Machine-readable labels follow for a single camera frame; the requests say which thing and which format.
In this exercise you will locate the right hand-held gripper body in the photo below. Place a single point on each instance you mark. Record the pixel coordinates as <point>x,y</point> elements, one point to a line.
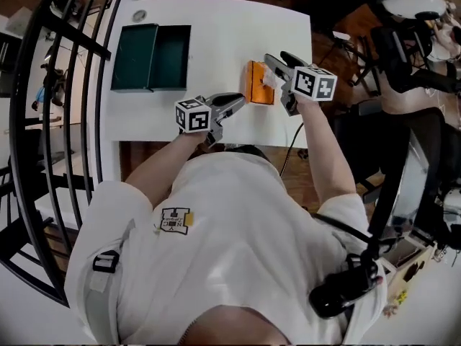
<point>312,83</point>

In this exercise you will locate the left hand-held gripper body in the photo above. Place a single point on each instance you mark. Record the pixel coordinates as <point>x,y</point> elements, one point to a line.
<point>194,118</point>

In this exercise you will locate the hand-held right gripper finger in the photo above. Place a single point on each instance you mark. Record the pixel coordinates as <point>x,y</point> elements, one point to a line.
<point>275,67</point>
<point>291,60</point>

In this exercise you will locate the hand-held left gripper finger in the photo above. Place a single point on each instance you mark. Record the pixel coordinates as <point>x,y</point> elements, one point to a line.
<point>228,98</point>
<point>232,108</point>

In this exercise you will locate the white tissue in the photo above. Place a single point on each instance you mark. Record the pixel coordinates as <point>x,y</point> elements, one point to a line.
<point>269,78</point>

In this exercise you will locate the orange tissue box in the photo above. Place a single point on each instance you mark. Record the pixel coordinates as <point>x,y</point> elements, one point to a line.
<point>256,88</point>

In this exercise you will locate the person's right forearm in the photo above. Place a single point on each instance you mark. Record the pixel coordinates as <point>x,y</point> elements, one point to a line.
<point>327,150</point>

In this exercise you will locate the person's left forearm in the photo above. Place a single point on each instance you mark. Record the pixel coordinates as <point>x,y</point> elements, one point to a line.
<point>162,168</point>

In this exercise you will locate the dark green open box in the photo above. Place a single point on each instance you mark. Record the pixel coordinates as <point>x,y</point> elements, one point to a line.
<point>151,58</point>

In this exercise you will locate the light wooden box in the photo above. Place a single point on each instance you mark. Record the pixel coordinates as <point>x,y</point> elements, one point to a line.
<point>414,269</point>

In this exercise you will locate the black office chair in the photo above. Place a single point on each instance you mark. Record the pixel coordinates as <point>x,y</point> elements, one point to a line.
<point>403,58</point>

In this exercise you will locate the round grey table grommet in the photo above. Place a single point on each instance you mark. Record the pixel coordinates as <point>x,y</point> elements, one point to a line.
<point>139,16</point>

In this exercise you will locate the person's torso in white shirt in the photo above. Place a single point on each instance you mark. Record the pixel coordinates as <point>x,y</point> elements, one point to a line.
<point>230,236</point>

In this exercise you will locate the white rounded seat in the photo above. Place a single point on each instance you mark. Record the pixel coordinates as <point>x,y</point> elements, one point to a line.
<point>414,5</point>

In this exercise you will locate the black metal railing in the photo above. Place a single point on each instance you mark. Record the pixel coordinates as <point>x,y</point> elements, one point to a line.
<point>27,121</point>

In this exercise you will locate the black device on hip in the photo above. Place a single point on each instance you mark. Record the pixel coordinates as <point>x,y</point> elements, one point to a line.
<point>338,290</point>

